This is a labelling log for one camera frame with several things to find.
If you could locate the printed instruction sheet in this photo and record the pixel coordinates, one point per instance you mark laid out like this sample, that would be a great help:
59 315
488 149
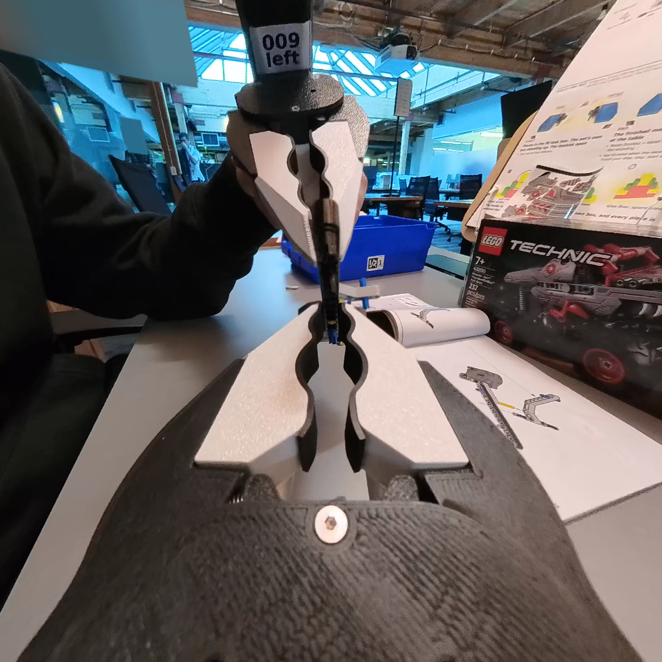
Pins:
595 129

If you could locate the dark blue office chair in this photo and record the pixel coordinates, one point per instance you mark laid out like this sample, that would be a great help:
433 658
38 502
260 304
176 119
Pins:
139 186

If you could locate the person's body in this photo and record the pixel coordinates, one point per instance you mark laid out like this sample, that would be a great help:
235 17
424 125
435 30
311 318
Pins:
31 258

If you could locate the person's left hand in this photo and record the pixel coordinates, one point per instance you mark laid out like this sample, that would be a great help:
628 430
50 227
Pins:
239 150

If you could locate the black monitor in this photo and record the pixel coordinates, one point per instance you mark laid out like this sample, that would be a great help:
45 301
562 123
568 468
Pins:
522 111

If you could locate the grey toy motor assembly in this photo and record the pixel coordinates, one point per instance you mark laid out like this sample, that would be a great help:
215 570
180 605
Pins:
334 337

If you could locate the ceiling projector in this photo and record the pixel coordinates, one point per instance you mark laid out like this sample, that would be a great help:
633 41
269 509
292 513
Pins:
395 51

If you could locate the sign on pole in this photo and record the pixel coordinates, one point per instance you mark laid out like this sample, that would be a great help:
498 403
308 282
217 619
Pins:
403 98

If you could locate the printed instruction poster board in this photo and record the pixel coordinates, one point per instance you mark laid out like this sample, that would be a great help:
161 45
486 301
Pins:
486 196

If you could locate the black toy set box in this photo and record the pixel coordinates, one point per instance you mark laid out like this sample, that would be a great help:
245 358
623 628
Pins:
569 289

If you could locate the white instruction booklet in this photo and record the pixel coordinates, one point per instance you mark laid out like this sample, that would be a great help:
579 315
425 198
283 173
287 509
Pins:
569 455

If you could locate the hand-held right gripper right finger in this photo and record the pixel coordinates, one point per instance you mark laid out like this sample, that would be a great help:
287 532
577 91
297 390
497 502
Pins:
408 413

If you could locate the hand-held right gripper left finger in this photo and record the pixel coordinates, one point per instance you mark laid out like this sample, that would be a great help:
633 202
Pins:
253 403

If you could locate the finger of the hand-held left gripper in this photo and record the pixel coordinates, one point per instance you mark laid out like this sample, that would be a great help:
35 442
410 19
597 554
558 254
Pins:
344 165
276 176

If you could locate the blue plastic bin with tag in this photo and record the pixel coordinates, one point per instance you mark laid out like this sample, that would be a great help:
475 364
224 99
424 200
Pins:
393 243

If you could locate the person's left forearm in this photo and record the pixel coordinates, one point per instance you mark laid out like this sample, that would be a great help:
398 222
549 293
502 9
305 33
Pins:
155 258

